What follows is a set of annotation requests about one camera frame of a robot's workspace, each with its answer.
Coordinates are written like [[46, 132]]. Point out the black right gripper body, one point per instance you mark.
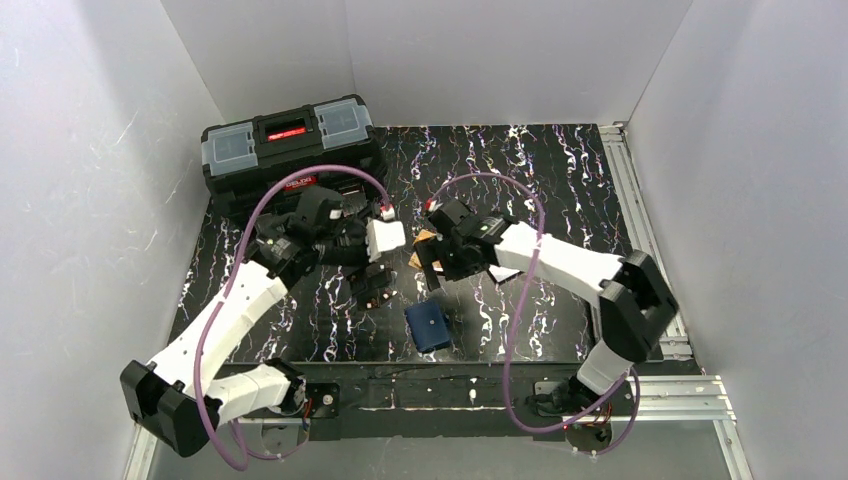
[[440, 258]]

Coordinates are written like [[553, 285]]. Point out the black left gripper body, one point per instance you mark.
[[370, 279]]

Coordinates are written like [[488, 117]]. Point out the black card stack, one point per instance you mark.
[[368, 302]]

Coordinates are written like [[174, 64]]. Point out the orange credit card stack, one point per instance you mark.
[[415, 259]]

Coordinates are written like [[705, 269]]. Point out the navy blue card holder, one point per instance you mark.
[[428, 326]]

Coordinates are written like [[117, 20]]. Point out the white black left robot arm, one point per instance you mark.
[[178, 396]]

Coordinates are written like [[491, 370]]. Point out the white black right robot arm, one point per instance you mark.
[[631, 295]]

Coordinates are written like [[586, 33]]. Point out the white card stack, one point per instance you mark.
[[502, 274]]

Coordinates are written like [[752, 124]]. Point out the black red toolbox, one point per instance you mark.
[[241, 161]]

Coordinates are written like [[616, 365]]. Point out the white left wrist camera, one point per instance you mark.
[[382, 237]]

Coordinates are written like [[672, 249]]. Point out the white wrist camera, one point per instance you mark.
[[437, 214], [382, 237]]

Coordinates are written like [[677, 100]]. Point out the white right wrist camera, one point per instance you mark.
[[437, 214]]

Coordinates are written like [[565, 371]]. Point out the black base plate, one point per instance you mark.
[[412, 400]]

